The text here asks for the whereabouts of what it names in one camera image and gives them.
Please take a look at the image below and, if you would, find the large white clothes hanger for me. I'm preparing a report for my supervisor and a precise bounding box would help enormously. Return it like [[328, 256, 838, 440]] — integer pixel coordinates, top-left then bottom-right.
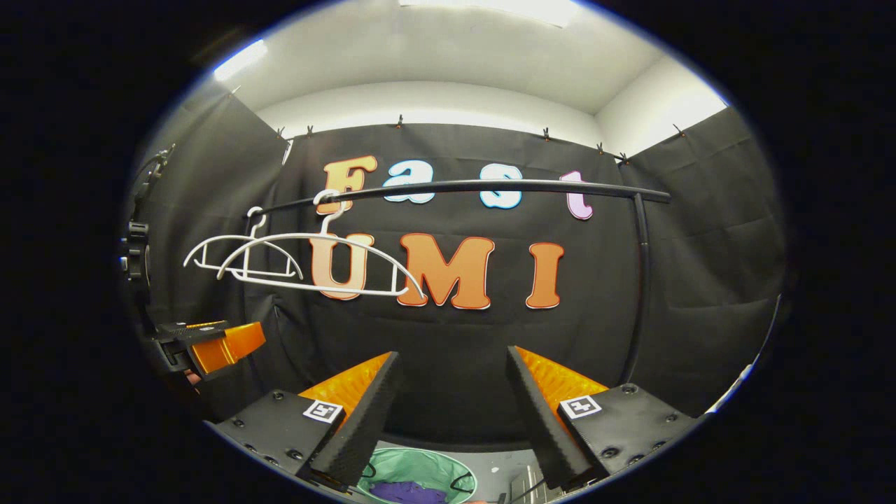
[[217, 189, 428, 302]]

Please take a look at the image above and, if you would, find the narrow ceiling light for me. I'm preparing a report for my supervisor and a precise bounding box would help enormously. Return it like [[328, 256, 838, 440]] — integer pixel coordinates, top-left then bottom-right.
[[212, 38, 269, 83]]

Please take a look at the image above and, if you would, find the black backdrop cloth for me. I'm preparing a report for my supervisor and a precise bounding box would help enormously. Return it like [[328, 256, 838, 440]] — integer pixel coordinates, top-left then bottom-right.
[[126, 84, 788, 449]]

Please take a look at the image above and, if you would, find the black clothes rack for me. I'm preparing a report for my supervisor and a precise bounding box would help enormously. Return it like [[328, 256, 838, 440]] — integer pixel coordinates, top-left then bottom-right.
[[245, 178, 671, 386]]

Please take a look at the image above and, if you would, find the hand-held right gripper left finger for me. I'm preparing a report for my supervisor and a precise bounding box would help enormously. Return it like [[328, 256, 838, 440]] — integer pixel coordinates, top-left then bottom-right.
[[205, 351, 405, 490]]

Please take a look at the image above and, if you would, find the green laundry hamper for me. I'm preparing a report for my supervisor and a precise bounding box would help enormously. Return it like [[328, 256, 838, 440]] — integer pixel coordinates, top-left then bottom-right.
[[356, 447, 480, 504]]

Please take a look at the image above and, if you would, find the small white clothes hanger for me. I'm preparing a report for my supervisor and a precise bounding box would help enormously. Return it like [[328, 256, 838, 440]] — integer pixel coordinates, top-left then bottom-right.
[[183, 206, 305, 282]]

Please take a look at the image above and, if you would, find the row of small backdrop clips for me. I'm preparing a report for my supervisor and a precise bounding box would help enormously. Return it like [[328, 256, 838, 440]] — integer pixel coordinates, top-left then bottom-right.
[[231, 84, 687, 165]]

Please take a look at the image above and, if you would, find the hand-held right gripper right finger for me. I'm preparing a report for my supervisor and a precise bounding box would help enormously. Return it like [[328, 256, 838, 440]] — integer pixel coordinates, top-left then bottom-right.
[[506, 345, 702, 492]]

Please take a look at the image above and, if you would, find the purple corduroy shirt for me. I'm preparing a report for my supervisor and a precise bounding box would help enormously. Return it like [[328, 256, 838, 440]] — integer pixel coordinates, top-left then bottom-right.
[[368, 479, 450, 504]]

